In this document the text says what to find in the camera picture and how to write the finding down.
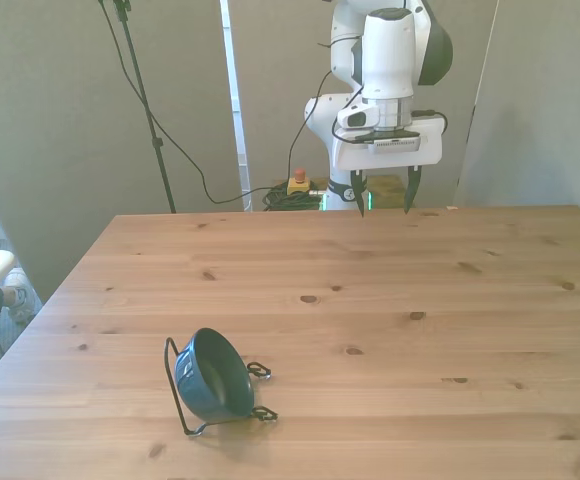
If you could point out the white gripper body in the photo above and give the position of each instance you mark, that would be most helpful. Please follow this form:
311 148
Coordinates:
385 156

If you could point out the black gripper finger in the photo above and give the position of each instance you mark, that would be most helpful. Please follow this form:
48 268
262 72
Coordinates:
361 192
413 187

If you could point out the dark blue ceramic bowl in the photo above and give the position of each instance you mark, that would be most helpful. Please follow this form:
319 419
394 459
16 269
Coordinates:
197 380

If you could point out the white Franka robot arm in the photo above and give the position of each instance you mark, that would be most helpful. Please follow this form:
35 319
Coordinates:
387 60

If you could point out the yellow emergency stop button box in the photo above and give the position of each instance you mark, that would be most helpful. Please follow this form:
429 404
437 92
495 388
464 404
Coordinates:
298 185

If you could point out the white sneaker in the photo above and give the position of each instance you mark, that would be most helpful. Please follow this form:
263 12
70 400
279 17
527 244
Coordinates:
18 295

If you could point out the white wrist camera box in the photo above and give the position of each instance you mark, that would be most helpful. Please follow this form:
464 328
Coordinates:
356 118

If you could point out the white divider frame strip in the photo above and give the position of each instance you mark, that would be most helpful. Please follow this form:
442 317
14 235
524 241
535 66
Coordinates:
235 100

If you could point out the black camera tripod stand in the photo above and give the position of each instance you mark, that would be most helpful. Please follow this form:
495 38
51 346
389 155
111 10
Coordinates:
140 90

